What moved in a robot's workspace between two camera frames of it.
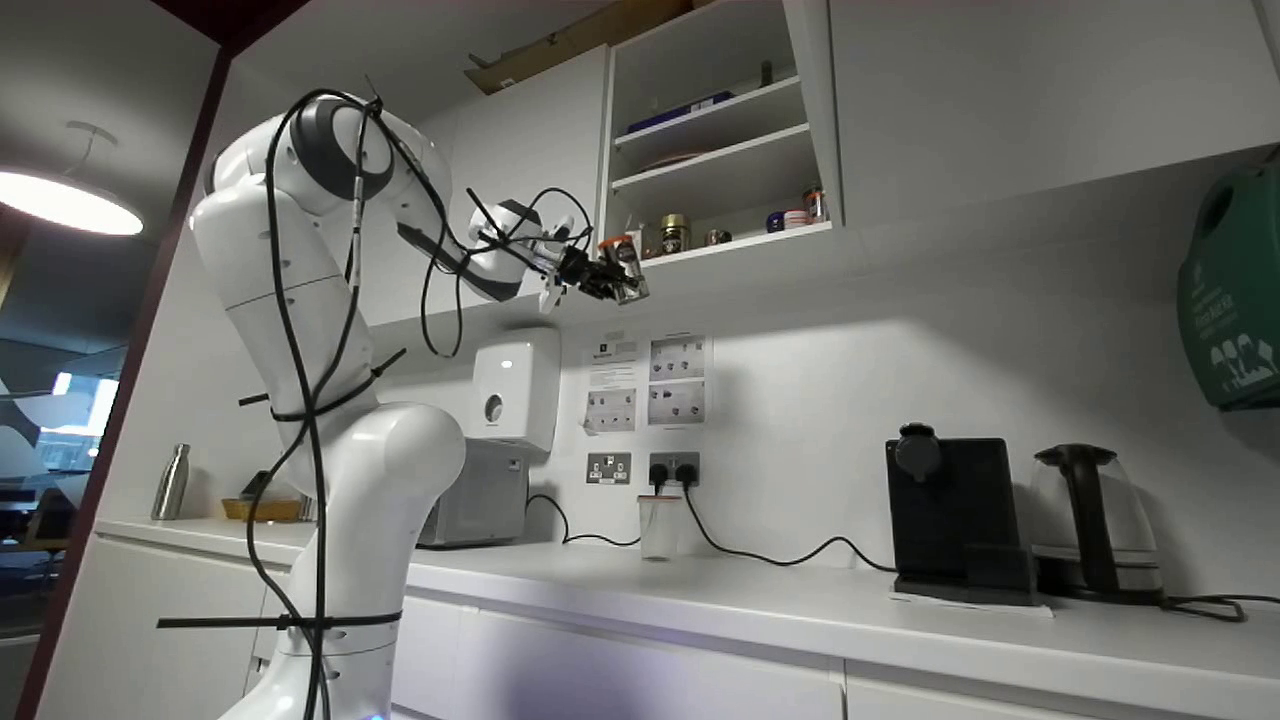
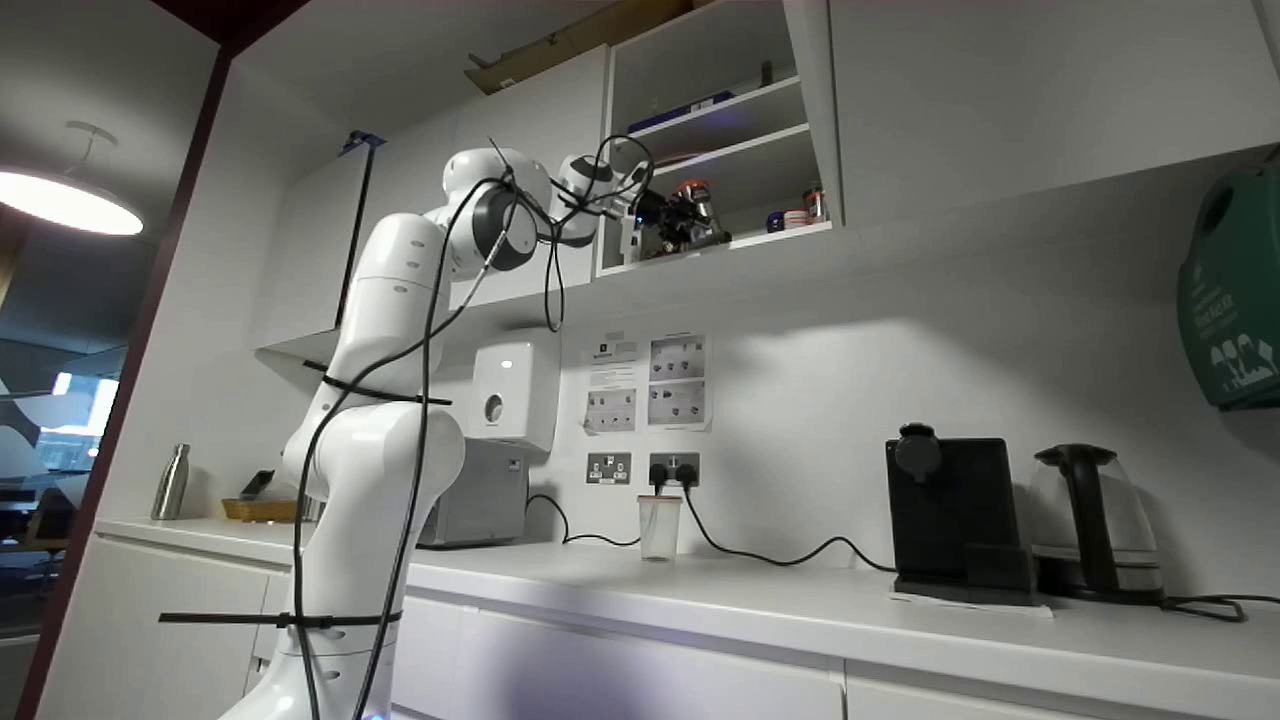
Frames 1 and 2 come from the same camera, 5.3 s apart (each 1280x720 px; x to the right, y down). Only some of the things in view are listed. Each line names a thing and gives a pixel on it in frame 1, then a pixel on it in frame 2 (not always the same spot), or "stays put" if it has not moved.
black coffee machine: (954, 519) stays put
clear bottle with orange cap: (623, 259) → (695, 217)
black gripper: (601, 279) → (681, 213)
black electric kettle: (1094, 527) stays put
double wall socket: (675, 470) stays put
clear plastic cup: (659, 527) stays put
